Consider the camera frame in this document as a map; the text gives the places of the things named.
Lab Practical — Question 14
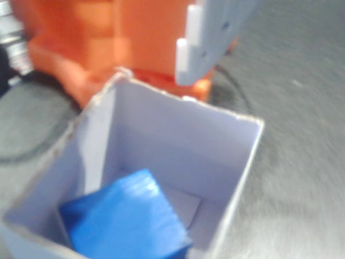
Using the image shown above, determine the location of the blue cube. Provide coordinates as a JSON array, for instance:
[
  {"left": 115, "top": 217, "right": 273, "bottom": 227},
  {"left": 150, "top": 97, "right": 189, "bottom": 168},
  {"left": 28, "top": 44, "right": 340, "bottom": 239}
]
[{"left": 58, "top": 168, "right": 194, "bottom": 259}]

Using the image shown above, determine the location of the white cardboard box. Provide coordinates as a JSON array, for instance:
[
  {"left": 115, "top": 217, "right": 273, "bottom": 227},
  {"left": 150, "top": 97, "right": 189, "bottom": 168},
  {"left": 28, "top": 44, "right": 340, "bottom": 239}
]
[{"left": 0, "top": 67, "right": 266, "bottom": 259}]

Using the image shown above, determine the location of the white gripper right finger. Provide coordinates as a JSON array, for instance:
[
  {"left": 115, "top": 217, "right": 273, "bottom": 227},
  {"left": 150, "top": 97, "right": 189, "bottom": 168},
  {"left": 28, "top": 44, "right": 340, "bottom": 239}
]
[{"left": 176, "top": 0, "right": 257, "bottom": 86}]

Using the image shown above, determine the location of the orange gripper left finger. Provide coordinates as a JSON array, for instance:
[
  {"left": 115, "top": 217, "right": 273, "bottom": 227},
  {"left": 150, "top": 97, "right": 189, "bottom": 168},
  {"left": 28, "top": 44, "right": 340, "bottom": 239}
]
[{"left": 10, "top": 0, "right": 121, "bottom": 106}]

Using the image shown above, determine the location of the black camera cable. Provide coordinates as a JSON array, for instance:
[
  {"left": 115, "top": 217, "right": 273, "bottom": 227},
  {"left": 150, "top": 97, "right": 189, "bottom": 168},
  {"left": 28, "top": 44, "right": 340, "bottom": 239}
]
[{"left": 214, "top": 64, "right": 254, "bottom": 115}]

